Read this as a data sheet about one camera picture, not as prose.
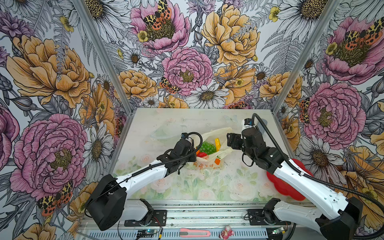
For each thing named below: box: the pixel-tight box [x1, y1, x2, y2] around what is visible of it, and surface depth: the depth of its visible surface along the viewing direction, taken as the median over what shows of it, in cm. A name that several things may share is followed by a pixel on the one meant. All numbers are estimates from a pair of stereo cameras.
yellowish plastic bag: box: [192, 127, 233, 170], surface depth 85 cm
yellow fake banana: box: [214, 138, 222, 152], surface depth 98 cm
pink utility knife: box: [179, 228, 211, 238], surface depth 72 cm
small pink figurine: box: [220, 225, 235, 240], surface depth 70 cm
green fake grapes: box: [199, 141, 217, 155], surface depth 98 cm
